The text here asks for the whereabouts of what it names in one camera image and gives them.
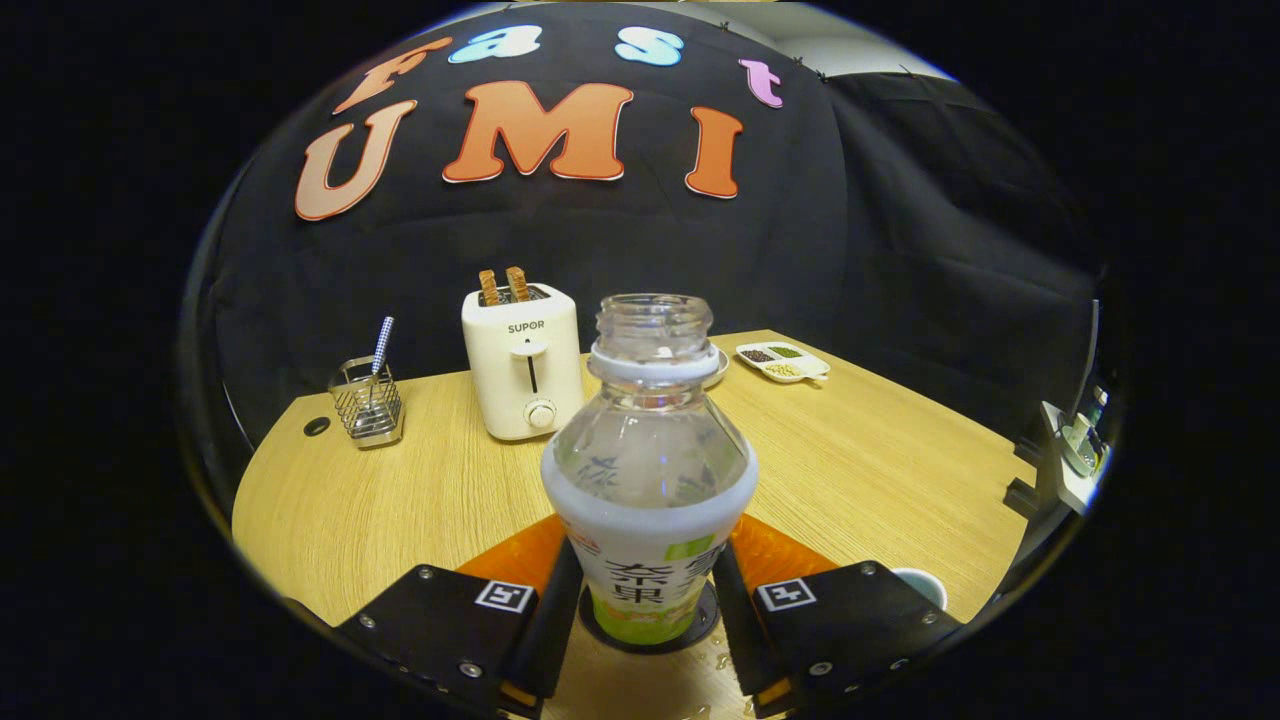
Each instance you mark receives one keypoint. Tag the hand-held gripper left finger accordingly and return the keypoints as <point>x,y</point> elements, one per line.
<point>560,630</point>

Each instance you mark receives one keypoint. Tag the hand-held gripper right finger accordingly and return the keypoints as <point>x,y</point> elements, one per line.
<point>735,640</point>

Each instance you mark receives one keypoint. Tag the dark round coaster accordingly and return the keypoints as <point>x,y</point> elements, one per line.
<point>706,617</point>

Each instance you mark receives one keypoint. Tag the clear plastic juice bottle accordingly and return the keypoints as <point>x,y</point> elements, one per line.
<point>650,520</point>

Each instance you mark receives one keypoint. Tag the white cup with blue inside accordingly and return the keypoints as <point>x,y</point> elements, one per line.
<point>925,585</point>

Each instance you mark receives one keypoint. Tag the wooden table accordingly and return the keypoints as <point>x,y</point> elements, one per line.
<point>400,500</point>

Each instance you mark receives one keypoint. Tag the white toaster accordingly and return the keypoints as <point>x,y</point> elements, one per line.
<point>510,380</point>

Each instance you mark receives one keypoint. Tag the round white plate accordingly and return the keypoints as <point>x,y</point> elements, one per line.
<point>720,370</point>

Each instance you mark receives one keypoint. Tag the white divided dish with seeds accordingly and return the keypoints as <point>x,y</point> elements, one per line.
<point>783,362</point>

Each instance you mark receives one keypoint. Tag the striped drinking straw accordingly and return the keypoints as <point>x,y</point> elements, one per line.
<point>383,345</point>

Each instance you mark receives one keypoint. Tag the brown toast slice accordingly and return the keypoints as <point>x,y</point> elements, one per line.
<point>517,284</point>
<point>489,288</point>

